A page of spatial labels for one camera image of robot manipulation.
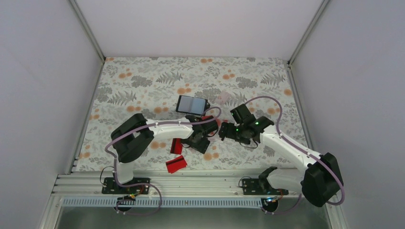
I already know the red card black stripe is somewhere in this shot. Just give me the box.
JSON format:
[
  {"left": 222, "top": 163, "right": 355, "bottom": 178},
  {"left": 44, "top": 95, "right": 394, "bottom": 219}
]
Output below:
[{"left": 165, "top": 156, "right": 187, "bottom": 174}]

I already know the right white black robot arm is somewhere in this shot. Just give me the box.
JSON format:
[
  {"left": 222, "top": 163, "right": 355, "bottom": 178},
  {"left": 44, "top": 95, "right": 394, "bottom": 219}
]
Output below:
[{"left": 219, "top": 104, "right": 345, "bottom": 207}]

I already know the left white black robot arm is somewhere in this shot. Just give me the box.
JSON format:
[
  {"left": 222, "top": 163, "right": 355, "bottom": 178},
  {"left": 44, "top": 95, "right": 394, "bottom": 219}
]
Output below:
[{"left": 105, "top": 113, "right": 219, "bottom": 193}]

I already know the red card lower left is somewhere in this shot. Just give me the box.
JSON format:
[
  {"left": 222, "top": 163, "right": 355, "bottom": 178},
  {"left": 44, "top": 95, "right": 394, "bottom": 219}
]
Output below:
[{"left": 170, "top": 138, "right": 183, "bottom": 155}]

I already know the white floral card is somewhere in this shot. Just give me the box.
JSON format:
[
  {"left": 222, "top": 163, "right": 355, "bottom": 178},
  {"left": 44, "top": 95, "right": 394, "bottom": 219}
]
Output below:
[{"left": 215, "top": 91, "right": 231, "bottom": 104}]

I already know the floral patterned table mat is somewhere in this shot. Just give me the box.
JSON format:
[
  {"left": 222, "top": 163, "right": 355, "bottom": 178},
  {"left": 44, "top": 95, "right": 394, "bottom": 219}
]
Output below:
[{"left": 76, "top": 57, "right": 307, "bottom": 171}]

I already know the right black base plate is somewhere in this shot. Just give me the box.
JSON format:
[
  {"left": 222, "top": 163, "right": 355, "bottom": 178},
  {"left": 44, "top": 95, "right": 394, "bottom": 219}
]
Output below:
[{"left": 238, "top": 176, "right": 289, "bottom": 196}]

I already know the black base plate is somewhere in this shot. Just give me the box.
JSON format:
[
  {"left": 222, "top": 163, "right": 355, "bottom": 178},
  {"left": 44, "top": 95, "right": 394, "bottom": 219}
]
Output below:
[
  {"left": 101, "top": 177, "right": 150, "bottom": 195},
  {"left": 238, "top": 176, "right": 289, "bottom": 196}
]

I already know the aluminium rail frame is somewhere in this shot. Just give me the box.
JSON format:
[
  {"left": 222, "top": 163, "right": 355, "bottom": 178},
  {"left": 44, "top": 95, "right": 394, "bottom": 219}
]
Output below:
[{"left": 40, "top": 169, "right": 347, "bottom": 229}]

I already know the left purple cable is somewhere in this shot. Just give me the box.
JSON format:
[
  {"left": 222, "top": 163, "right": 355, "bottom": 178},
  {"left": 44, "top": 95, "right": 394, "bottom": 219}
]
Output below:
[{"left": 104, "top": 106, "right": 223, "bottom": 217}]

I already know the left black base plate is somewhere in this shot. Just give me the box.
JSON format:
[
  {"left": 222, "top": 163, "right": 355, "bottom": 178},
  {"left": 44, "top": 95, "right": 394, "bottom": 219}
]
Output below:
[{"left": 101, "top": 177, "right": 150, "bottom": 195}]

